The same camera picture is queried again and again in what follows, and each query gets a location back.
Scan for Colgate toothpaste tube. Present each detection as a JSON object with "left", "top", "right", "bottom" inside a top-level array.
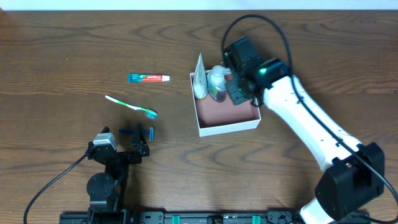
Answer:
[{"left": 127, "top": 73, "right": 170, "bottom": 83}]

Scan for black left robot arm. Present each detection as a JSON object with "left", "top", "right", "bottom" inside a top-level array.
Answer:
[{"left": 86, "top": 123, "right": 150, "bottom": 224}]

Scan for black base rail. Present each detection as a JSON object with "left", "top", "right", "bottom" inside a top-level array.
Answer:
[{"left": 58, "top": 208, "right": 373, "bottom": 224}]

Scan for white box pink interior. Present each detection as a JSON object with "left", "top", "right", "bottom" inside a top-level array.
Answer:
[{"left": 189, "top": 70, "right": 262, "bottom": 138}]

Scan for white Pantene conditioner tube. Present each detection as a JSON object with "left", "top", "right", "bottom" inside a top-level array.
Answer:
[{"left": 192, "top": 54, "right": 208, "bottom": 99}]

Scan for blue disposable razor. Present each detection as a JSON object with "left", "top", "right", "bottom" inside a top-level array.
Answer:
[{"left": 119, "top": 127, "right": 155, "bottom": 141}]

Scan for green white toothbrush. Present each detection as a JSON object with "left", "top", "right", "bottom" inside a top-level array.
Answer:
[{"left": 105, "top": 95, "right": 157, "bottom": 119}]

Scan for clear purple soap pump bottle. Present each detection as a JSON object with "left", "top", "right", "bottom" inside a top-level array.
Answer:
[{"left": 206, "top": 65, "right": 227, "bottom": 103}]

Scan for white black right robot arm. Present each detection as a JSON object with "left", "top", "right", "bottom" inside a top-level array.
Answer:
[{"left": 223, "top": 38, "right": 387, "bottom": 223}]

